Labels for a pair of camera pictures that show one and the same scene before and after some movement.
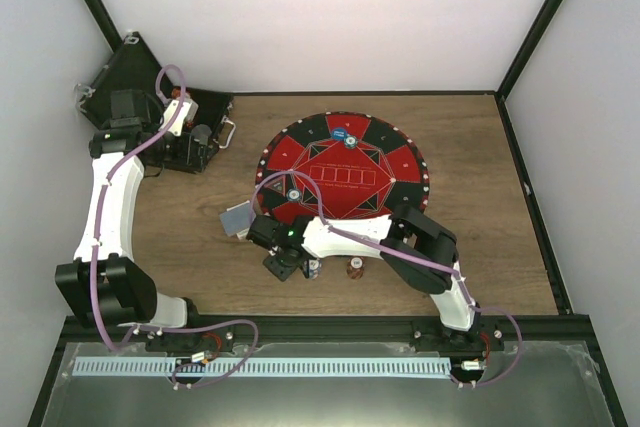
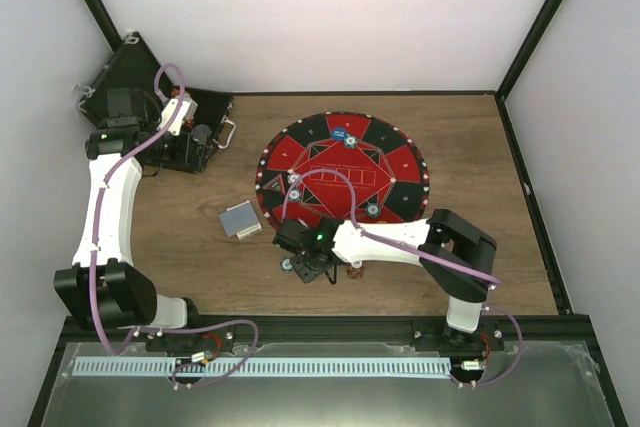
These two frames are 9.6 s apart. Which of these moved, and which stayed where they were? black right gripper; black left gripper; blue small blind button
Moved: black right gripper
Stayed: black left gripper; blue small blind button
